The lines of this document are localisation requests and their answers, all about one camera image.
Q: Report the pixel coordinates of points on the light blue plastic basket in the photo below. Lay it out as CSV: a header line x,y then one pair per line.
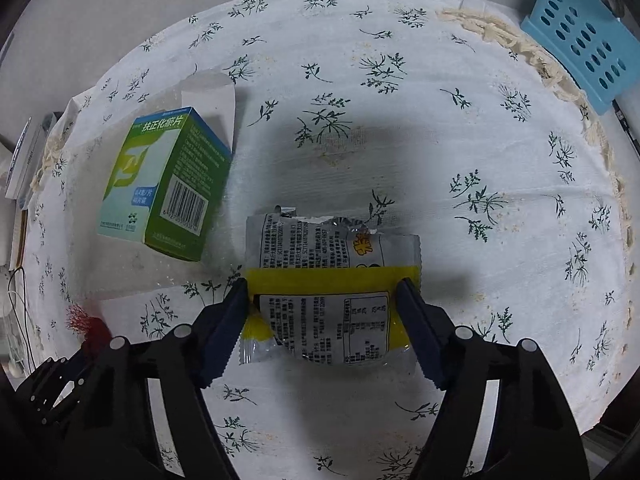
x,y
585,45

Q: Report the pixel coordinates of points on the white floral fringed tablecloth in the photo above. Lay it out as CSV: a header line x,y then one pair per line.
x,y
400,160

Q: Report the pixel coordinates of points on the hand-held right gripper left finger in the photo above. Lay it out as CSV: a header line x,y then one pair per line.
x,y
225,330

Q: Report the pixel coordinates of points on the green and white medicine box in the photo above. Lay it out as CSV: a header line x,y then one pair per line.
x,y
165,185

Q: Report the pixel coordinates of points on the yellow snack packet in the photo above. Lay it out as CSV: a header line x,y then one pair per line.
x,y
325,280

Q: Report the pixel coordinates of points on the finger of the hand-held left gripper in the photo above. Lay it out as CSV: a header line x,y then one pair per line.
x,y
55,385

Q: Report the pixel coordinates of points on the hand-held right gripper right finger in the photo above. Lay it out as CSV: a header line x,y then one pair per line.
x,y
420,335

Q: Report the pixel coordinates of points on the clear plastic bag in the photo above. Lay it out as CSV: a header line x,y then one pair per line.
x,y
210,105

